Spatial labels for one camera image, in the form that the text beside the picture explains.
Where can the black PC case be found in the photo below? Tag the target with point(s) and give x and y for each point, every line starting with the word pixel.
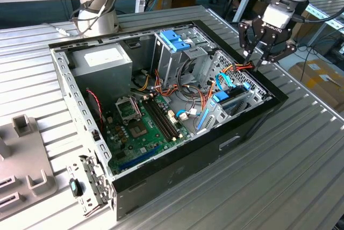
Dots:
pixel 188 165

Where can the black RAM slot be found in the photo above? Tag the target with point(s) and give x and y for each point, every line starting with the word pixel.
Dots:
pixel 158 119
pixel 165 116
pixel 162 118

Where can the green motherboard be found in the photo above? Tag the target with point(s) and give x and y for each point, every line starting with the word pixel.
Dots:
pixel 150 144

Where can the grey metal disk bay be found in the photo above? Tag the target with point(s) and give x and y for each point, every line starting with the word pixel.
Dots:
pixel 216 114

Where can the blue plastic drive bracket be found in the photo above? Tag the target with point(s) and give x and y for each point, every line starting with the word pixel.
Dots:
pixel 174 42

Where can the metal slat side table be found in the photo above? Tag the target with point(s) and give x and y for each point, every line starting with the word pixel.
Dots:
pixel 336 4

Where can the hard disk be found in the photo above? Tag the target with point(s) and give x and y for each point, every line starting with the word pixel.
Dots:
pixel 221 97

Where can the CPU socket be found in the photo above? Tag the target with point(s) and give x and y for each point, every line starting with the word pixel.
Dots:
pixel 138 130

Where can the blue expansion slot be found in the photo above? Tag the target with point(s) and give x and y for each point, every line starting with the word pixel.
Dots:
pixel 139 157

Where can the small black teal latch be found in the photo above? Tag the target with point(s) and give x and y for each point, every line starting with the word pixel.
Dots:
pixel 75 187

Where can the grey power supply unit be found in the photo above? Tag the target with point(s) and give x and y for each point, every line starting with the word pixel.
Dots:
pixel 102 79

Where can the grey camera box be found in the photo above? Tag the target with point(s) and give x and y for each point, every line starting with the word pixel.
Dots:
pixel 276 15

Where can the grey metal drive cage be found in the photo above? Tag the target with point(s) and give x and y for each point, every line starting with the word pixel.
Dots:
pixel 172 63

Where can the black case fan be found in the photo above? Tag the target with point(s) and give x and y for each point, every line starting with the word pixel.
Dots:
pixel 94 106

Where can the grey parts rack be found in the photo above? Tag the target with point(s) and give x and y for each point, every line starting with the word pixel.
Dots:
pixel 27 154

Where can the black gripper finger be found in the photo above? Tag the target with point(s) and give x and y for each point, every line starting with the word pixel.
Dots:
pixel 247 36
pixel 282 50

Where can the large cardboard box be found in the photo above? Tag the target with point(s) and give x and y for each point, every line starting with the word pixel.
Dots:
pixel 317 85

